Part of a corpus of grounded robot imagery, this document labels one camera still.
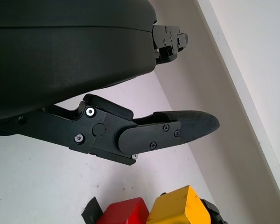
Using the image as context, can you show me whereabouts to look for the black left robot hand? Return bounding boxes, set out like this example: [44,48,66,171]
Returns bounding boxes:
[0,0,221,167]

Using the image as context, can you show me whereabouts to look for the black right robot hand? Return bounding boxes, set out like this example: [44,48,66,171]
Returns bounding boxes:
[199,197,228,224]

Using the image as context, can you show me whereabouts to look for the yellow wooden block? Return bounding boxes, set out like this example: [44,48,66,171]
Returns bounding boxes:
[146,185,212,224]

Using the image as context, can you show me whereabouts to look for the red wooden block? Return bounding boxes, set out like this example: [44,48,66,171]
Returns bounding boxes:
[97,197,151,224]

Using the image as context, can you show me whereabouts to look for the black tape strip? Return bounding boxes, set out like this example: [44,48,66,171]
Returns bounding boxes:
[80,196,105,224]

